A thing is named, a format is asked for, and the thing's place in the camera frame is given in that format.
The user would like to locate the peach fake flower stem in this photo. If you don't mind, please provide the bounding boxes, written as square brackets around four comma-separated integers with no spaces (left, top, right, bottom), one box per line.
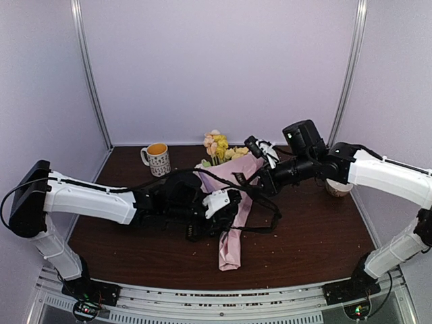
[203,130,221,157]

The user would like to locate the right aluminium corner post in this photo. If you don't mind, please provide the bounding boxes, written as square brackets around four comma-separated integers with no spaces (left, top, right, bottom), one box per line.
[327,0,368,146]

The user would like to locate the white floral mug yellow inside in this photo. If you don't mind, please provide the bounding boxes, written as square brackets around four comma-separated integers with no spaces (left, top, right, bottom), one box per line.
[140,143,171,178]

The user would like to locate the purple wrapping paper sheet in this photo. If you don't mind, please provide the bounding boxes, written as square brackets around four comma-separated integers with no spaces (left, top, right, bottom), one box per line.
[196,153,263,271]

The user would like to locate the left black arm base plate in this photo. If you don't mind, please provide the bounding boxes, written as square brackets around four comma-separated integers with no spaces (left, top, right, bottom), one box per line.
[61,280,121,306]

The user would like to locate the bright yellow fake flower stem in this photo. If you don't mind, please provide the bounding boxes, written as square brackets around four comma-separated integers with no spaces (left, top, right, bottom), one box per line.
[213,134,229,164]

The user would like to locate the small white floral cup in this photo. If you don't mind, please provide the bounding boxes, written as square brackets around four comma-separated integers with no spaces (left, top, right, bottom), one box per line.
[325,179,354,198]

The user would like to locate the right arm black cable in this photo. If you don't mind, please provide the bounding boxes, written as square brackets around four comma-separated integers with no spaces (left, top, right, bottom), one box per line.
[357,144,432,301]

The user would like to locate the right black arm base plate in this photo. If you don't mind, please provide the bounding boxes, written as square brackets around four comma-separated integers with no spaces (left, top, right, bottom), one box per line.
[323,279,381,305]

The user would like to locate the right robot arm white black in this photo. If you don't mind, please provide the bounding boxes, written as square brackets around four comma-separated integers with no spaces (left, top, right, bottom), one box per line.
[258,142,431,298]

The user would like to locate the aluminium front rail frame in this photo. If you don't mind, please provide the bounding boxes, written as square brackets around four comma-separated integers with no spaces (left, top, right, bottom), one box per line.
[26,263,419,324]

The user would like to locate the aluminium corner post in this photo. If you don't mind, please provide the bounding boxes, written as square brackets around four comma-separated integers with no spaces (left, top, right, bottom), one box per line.
[70,0,113,151]
[327,0,368,146]

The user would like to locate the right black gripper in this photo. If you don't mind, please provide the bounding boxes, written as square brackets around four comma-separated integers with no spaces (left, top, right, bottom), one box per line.
[242,152,315,197]

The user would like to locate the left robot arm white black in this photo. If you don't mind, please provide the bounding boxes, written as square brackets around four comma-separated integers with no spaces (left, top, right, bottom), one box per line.
[2,160,241,300]

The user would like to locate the black ribbon gold lettering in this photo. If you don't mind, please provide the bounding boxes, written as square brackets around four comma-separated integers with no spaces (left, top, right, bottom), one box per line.
[186,168,281,242]

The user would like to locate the left aluminium corner post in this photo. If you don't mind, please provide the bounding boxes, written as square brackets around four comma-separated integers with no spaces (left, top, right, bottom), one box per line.
[70,0,113,151]

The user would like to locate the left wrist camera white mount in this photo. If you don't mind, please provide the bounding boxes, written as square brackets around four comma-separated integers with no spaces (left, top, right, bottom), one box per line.
[202,189,239,220]

